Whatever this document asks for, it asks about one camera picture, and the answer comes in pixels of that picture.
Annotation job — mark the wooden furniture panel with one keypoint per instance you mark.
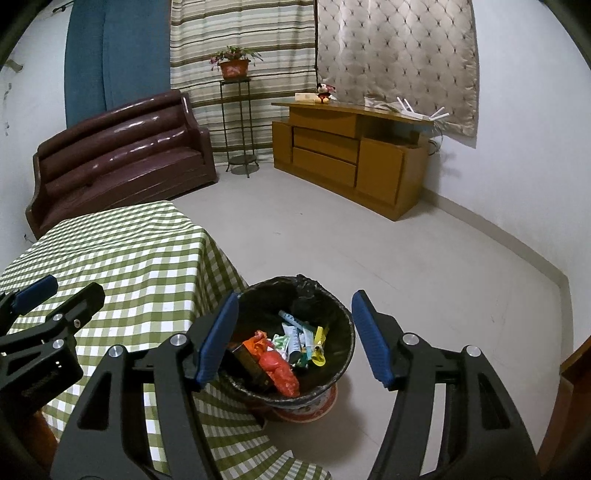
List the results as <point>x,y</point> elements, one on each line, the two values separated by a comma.
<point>577,401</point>

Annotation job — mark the dark brown leather sofa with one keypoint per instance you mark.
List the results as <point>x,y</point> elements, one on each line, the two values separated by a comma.
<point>120,161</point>

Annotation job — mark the black metal plant stand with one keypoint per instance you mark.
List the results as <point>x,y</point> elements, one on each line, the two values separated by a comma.
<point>242,161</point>

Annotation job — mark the black cardboard box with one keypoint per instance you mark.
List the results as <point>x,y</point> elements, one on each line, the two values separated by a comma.
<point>244,364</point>

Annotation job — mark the beige diamond patterned curtain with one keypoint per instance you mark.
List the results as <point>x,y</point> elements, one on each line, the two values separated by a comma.
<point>397,50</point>

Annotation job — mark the potted plant in red pot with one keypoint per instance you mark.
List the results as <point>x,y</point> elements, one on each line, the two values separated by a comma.
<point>234,69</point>

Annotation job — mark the light blue toothpaste box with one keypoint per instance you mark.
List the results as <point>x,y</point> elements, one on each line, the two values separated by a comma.
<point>293,320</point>

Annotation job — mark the green white checkered tablecloth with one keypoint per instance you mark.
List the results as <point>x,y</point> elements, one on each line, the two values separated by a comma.
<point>115,249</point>

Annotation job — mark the black lined trash bin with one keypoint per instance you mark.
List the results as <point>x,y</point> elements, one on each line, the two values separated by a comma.
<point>277,290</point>

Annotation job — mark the small plush toy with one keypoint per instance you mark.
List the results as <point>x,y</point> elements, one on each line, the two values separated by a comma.
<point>324,97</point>

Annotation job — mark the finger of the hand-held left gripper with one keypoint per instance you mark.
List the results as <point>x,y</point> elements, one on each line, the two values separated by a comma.
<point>87,300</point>
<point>37,290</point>

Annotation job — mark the blue curtain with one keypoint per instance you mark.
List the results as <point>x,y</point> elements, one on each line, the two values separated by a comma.
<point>115,55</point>

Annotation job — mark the orange plastic bag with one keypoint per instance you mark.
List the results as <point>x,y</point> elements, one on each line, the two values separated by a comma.
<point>256,344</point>

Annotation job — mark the striped curtain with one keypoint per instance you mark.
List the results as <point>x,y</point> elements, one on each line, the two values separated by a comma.
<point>277,46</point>

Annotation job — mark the white router with antennas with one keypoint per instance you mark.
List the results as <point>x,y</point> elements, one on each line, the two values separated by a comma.
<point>422,116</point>

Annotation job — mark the green white bundle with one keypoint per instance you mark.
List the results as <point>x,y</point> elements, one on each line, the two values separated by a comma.
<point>280,344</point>

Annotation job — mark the large white blue pouch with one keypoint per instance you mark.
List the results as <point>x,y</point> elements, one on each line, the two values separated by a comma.
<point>293,341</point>

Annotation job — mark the wooden cabinet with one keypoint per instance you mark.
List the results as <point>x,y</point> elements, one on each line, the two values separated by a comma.
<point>378,170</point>

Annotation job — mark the red plastic bag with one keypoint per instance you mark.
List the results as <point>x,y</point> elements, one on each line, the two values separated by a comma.
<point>279,374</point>

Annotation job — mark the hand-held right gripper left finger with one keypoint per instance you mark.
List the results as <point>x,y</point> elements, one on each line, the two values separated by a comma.
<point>217,341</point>

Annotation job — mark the white flat box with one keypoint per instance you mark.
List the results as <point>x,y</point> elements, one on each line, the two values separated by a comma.
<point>305,97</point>

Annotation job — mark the clear plastic bag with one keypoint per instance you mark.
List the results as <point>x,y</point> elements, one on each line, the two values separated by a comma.
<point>376,102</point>

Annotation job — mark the white air conditioner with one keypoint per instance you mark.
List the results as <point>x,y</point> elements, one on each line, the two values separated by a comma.
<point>14,65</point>

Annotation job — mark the yellow wrapper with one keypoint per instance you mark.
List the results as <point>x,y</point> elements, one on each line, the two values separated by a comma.
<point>319,339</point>

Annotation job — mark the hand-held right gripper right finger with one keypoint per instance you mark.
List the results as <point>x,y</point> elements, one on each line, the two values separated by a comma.
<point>371,341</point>

